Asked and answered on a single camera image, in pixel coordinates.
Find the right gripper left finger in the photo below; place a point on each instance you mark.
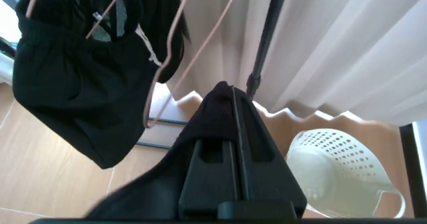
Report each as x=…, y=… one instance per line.
x=207, y=184

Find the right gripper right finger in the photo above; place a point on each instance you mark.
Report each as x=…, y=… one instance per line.
x=270, y=180

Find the black t-shirt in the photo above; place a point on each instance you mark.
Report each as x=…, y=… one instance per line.
x=160, y=184

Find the white laundry basket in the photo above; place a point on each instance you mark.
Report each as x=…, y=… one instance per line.
x=333, y=177

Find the black clothes rack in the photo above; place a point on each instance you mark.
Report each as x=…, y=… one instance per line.
x=267, y=34

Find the beige curtain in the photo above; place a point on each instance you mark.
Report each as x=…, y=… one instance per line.
x=333, y=34

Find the window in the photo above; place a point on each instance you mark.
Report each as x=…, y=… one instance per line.
x=10, y=20

